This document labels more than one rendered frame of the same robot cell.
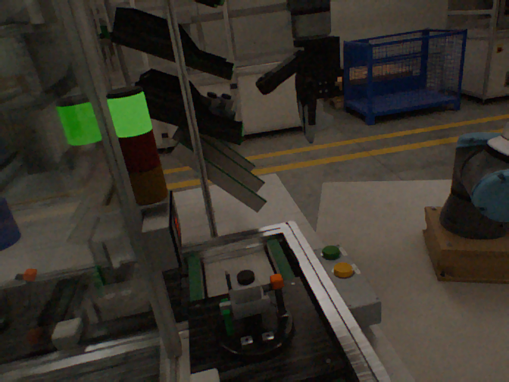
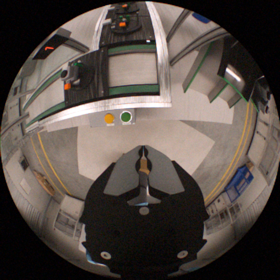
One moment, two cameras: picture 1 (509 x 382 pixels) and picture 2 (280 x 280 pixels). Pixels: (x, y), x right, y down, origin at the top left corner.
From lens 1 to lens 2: 0.80 m
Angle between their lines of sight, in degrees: 66
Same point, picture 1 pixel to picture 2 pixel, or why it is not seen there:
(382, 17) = (249, 187)
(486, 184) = not seen: hidden behind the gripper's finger
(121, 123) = not seen: outside the picture
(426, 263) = not seen: hidden behind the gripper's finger
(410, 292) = (118, 141)
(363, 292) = (94, 122)
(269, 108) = (256, 144)
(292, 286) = (101, 91)
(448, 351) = (92, 139)
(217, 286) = (132, 57)
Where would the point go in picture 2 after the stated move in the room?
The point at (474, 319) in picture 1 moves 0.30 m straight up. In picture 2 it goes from (103, 152) to (85, 191)
